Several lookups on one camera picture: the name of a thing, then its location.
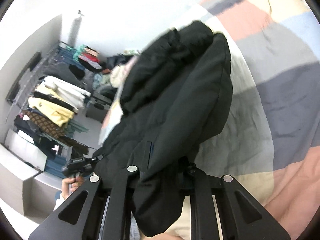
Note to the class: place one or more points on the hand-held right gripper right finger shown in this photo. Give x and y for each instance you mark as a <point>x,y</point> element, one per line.
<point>200,187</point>

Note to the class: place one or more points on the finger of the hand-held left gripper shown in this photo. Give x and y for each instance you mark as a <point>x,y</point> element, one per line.
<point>98,158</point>

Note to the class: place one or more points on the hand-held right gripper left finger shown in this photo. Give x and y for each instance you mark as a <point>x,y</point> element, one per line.
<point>125,180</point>

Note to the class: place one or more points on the black puffer jacket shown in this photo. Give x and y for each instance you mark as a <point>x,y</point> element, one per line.
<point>175,105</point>

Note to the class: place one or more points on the person's left forearm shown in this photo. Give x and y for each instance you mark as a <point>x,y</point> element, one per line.
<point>59,201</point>

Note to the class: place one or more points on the pile of mixed clothes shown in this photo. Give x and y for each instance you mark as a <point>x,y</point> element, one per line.
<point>112,70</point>

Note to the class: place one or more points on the grey metal clothes rack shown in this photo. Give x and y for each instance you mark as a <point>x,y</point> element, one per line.
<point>32,80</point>

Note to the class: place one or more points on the teal drying hanger with clothes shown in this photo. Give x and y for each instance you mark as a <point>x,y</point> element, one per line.
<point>87,57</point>

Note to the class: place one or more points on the person's left hand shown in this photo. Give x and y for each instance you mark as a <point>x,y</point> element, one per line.
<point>68,187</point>

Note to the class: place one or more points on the beige cloth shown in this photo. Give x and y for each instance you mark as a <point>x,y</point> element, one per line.
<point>186,212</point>

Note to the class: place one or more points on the teal hanging garment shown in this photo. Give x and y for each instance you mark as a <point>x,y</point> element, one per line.
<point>77,127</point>

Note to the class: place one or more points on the black suitcase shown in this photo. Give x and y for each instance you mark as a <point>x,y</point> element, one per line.
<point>98,107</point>

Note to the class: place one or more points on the white storage box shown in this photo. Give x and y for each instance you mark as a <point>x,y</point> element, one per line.
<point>22,160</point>

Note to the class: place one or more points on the yellow fleece robe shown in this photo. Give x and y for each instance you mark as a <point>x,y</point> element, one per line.
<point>52,112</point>

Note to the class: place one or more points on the black hanging garment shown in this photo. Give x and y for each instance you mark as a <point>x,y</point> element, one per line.
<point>57,101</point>

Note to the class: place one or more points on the white fleece robe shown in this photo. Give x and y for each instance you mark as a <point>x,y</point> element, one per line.
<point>67,91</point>

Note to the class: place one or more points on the dark grey hoodie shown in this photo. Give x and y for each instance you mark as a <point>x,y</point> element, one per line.
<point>65,71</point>

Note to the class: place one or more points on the white air conditioner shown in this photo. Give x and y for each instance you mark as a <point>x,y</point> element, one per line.
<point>75,30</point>

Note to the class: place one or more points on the patchwork checked bed blanket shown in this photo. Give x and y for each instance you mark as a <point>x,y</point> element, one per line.
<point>275,80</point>

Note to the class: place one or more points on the small grey wall device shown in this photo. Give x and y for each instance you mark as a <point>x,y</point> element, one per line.
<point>80,13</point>

